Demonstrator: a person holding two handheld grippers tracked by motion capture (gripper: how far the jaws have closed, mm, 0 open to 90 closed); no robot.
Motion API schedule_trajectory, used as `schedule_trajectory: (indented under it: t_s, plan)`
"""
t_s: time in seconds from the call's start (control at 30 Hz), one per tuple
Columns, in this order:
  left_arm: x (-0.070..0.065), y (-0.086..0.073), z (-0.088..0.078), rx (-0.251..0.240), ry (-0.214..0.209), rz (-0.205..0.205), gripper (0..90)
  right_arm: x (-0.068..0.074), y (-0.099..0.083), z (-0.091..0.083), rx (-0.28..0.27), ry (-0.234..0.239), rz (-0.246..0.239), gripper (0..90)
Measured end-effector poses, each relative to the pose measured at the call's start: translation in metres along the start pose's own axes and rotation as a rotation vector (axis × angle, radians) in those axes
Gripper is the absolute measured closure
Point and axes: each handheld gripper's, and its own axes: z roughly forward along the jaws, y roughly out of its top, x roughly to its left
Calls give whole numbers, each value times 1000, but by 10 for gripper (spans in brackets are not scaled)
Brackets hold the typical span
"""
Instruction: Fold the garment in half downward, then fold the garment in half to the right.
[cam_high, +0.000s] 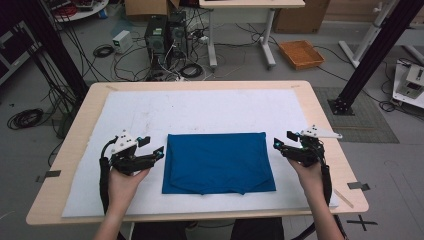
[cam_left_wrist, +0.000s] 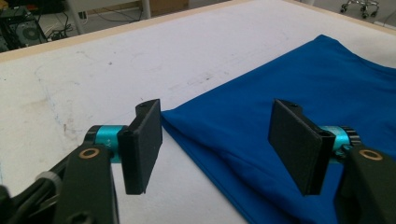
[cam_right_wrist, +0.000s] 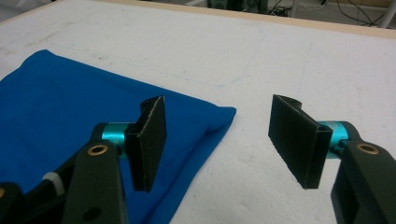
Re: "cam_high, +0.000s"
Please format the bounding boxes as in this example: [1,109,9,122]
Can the thin wooden stick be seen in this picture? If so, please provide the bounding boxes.
[333,188,355,210]

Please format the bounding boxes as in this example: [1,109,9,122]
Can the white electronic device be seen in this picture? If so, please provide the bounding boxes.
[392,59,424,110]

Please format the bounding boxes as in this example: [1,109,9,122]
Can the black metal frame post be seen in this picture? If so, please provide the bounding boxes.
[18,0,90,103]
[327,0,424,117]

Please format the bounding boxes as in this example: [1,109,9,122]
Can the grey floor mat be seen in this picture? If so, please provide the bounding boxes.
[313,86,400,145]

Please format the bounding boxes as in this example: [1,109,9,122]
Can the white desk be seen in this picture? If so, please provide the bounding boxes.
[198,0,306,70]

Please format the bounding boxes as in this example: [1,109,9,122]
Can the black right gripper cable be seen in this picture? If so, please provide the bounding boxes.
[318,139,333,207]

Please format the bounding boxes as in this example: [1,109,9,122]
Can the coiled black cable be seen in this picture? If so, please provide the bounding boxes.
[6,107,45,131]
[179,62,204,80]
[92,43,115,59]

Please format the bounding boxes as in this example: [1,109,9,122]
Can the round white table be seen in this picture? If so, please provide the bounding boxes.
[46,0,110,23]

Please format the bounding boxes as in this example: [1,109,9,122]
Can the white metal stand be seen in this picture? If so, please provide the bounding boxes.
[338,0,401,69]

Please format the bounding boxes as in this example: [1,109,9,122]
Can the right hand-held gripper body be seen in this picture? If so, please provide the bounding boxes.
[282,124,344,168]

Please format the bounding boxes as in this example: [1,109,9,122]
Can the person's left hand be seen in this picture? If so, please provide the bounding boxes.
[106,165,152,215]

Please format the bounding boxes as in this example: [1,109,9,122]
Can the white table mat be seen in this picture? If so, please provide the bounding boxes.
[61,88,340,219]

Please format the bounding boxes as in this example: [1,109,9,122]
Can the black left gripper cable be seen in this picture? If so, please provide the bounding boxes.
[98,135,120,215]

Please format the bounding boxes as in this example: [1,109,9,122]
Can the white power supply box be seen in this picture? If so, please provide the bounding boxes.
[111,29,134,55]

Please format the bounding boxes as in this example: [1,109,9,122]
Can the person's right hand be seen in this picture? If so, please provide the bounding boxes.
[287,158,325,198]

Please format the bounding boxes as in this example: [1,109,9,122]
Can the black equipment cart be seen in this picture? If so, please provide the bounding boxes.
[0,19,43,86]

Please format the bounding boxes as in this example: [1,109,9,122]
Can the blue t-shirt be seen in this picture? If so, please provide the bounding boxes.
[161,131,277,196]

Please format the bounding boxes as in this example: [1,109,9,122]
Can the black tape strip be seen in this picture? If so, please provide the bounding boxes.
[346,181,371,192]
[35,169,62,183]

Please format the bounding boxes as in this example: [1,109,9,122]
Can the person's dark pants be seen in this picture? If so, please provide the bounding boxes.
[131,217,285,240]

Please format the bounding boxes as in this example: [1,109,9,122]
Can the cardboard box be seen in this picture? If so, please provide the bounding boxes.
[272,0,332,35]
[124,0,181,18]

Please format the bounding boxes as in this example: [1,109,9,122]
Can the black computer tower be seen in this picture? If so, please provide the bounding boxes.
[167,11,190,58]
[144,16,168,69]

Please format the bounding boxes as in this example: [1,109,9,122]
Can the orange tray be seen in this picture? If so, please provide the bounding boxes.
[277,40,326,71]

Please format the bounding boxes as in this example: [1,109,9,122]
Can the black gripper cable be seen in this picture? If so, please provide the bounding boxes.
[318,139,333,207]
[98,135,120,215]

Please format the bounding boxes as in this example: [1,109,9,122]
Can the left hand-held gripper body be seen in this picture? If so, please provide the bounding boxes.
[109,130,158,177]

